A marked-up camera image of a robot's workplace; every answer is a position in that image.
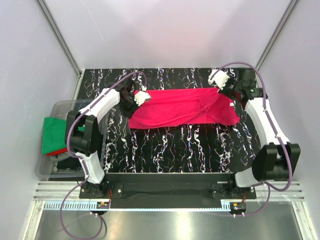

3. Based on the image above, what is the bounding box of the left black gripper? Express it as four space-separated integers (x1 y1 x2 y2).
119 95 142 119

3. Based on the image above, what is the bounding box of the pink t shirt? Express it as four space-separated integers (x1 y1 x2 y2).
128 87 240 130

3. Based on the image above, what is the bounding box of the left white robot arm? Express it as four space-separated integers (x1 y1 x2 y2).
65 76 142 198

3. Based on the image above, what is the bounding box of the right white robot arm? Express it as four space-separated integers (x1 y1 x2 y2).
208 69 301 199

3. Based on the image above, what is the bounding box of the black t shirt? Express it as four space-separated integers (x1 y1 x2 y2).
56 157 83 174

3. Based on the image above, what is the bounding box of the green t shirt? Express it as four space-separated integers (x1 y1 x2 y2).
40 116 86 155

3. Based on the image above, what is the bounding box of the red t shirt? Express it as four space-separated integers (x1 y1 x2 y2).
46 147 68 156

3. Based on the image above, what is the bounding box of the grey t shirt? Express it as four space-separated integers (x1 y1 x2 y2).
49 152 71 162

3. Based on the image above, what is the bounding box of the clear plastic bin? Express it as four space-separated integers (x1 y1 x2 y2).
35 99 112 181

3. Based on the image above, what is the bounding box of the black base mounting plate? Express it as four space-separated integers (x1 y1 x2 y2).
79 173 257 211

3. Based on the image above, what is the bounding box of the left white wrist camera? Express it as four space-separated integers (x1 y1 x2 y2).
134 86 152 107

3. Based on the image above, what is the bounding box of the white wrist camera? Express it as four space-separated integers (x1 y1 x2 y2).
208 69 230 90
134 86 152 107

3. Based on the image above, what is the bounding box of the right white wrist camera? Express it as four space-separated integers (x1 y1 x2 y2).
208 69 230 90

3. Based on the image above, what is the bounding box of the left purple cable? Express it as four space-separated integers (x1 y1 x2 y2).
59 71 148 238

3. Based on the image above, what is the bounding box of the left aluminium frame post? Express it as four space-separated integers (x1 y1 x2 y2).
34 0 84 78

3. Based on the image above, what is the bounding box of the aluminium frame post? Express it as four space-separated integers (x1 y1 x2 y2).
34 0 84 78
255 0 300 72

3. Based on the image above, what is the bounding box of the right aluminium frame post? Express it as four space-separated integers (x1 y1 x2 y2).
255 0 300 72

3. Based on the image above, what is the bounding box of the white slotted cable duct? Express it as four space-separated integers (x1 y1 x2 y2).
44 200 231 212

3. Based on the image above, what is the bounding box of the aluminium front rail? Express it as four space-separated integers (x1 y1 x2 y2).
34 181 306 201

